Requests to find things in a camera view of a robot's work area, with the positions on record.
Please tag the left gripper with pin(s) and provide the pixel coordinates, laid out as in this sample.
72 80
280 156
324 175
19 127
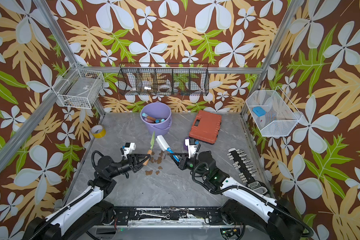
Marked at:
134 164

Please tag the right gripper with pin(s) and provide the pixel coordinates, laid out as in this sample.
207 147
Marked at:
183 164

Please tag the green square trowel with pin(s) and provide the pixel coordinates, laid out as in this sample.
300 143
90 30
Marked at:
150 151

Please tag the white brush blue handle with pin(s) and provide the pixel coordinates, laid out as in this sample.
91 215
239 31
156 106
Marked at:
163 144

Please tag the green pointed trowel wooden handle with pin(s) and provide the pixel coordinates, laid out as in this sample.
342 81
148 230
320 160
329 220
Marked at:
151 118

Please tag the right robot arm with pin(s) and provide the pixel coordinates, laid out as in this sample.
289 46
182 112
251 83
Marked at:
245 206

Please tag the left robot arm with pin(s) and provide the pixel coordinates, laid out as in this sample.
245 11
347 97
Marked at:
89 208

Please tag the purple plastic bucket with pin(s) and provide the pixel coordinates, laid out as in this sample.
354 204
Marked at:
157 118

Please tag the black socket bit rack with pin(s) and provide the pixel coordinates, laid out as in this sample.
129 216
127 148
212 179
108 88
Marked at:
247 170

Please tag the red plastic tool case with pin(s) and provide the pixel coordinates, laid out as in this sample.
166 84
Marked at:
206 127

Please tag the yellow tape roll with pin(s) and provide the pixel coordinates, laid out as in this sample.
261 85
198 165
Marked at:
98 131

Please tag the steel combination wrench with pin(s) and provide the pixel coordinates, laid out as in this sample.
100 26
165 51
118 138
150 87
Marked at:
154 215

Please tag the blue object in basket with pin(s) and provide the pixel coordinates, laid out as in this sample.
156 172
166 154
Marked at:
259 111

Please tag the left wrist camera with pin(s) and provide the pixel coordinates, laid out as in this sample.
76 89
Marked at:
128 148

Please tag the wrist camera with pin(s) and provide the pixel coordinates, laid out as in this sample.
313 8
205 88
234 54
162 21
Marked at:
193 146
128 148

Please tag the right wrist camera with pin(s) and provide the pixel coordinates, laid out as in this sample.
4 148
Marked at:
193 146

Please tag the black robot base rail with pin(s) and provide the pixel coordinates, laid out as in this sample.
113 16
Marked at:
180 216

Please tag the black wire basket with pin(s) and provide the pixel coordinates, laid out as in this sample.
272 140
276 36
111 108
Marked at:
166 79

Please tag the white wire basket left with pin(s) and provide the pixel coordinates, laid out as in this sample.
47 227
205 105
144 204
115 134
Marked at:
79 87

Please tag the white wire basket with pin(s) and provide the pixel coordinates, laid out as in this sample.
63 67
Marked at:
282 115
79 87

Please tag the white wire basket right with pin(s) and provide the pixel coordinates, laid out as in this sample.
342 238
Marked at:
282 115

